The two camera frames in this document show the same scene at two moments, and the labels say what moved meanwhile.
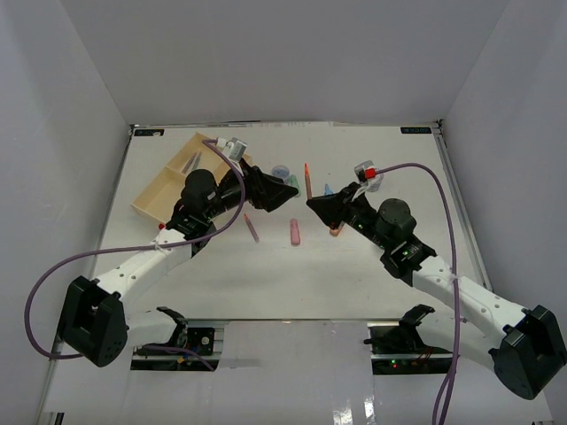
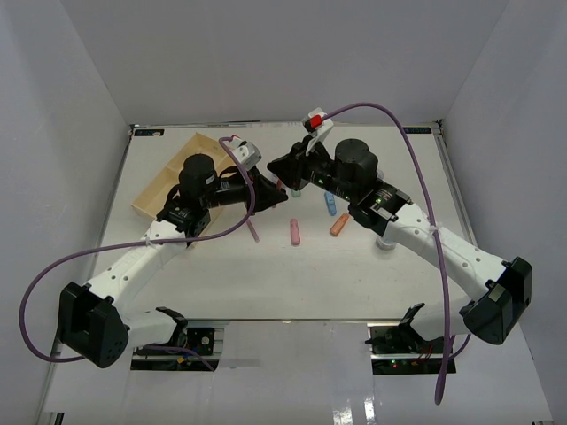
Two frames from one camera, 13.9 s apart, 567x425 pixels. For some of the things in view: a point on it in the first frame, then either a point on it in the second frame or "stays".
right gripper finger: [331, 208] → [287, 169]
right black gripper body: [358, 214] → [319, 172]
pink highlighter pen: [252, 227] stays
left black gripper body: [248, 181] stays
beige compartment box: [161, 194] stays
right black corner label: [415, 129] stays
